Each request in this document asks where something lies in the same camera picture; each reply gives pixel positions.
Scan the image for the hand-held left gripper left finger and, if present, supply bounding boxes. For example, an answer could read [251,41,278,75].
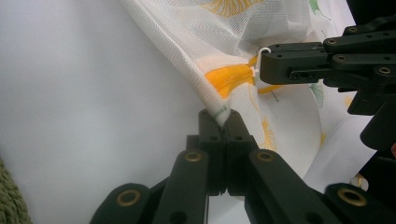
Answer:
[186,108,226,197]

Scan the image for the leaf print mesh laundry bag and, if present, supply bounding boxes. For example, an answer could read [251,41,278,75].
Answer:
[120,0,377,194]

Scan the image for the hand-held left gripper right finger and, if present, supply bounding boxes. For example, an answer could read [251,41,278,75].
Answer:
[224,109,260,197]

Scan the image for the green woven basket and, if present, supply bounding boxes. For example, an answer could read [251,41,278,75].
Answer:
[0,158,34,224]

